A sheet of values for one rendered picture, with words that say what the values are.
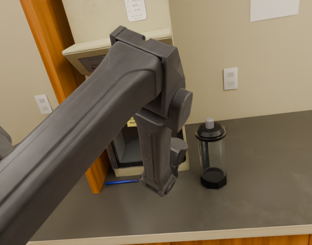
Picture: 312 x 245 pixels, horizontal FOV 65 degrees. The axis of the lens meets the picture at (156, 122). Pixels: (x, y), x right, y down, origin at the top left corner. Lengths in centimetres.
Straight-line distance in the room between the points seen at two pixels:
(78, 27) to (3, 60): 76
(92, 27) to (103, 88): 63
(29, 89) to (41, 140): 133
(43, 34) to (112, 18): 21
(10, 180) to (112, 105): 10
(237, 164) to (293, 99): 57
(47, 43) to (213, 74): 82
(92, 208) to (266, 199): 63
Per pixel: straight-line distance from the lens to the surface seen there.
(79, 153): 22
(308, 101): 155
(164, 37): 72
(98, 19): 86
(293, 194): 99
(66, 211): 106
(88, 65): 83
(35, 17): 83
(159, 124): 37
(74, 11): 88
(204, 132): 84
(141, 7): 83
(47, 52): 84
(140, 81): 25
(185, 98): 33
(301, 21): 139
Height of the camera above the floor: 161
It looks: 27 degrees down
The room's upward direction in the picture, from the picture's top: 11 degrees counter-clockwise
